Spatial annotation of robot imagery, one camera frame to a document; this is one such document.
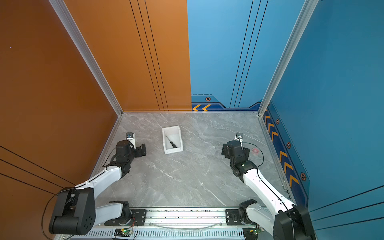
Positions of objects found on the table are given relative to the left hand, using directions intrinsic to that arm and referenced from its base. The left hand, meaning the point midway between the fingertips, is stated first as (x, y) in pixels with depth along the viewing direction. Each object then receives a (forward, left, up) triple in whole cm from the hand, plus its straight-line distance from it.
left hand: (137, 143), depth 90 cm
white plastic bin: (+15, -19, -10) cm, 27 cm away
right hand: (-4, -57, +4) cm, 57 cm away
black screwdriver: (+5, -20, -8) cm, 22 cm away
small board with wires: (-43, -65, -9) cm, 78 cm away
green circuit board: (-43, -3, -11) cm, 45 cm away
